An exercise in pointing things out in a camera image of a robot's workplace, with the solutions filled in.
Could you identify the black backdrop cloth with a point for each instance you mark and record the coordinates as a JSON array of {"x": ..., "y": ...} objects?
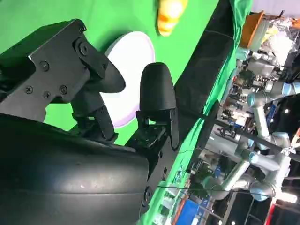
[{"x": 204, "y": 70}]

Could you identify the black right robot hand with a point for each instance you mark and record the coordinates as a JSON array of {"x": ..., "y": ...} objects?
[{"x": 70, "y": 178}]

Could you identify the orange box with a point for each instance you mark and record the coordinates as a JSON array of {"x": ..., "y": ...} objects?
[{"x": 252, "y": 28}]

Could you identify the lilac plate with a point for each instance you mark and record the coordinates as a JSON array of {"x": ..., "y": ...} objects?
[{"x": 131, "y": 54}]

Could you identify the green table cloth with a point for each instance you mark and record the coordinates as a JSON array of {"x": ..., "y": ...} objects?
[{"x": 105, "y": 14}]

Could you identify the orange and white bread roll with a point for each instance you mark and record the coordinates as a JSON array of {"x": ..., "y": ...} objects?
[{"x": 168, "y": 14}]

